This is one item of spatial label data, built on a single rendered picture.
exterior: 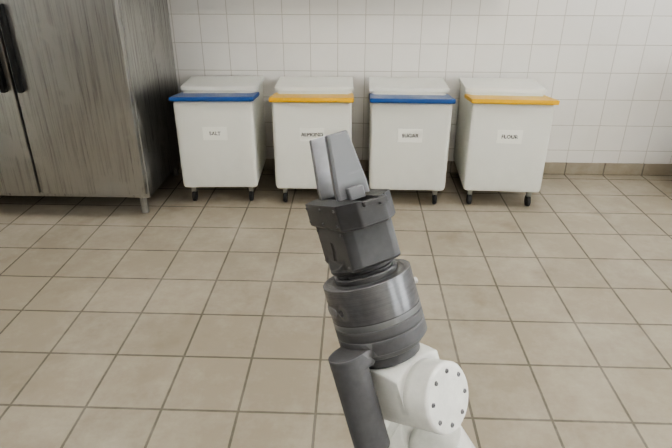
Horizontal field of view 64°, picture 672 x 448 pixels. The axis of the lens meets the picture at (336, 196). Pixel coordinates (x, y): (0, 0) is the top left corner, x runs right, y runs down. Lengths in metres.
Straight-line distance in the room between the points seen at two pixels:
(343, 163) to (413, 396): 0.22
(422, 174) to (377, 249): 3.19
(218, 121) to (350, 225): 3.20
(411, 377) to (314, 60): 3.69
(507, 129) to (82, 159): 2.71
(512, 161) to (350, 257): 3.30
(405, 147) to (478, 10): 1.16
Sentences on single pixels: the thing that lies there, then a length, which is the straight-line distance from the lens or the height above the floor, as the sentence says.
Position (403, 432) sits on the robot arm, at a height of 1.16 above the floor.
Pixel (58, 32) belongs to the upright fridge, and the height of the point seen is 1.19.
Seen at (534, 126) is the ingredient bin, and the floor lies 0.59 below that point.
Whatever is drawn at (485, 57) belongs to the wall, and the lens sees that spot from 4.21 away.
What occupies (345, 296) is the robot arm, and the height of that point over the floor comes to 1.34.
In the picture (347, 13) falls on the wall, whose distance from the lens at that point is 4.06.
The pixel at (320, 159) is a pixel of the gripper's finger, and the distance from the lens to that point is 0.53.
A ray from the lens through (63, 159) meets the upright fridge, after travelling 3.81.
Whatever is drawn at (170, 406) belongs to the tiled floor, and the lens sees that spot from 2.35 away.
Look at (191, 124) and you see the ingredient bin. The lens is 3.69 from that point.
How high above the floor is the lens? 1.63
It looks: 25 degrees down
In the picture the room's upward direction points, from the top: straight up
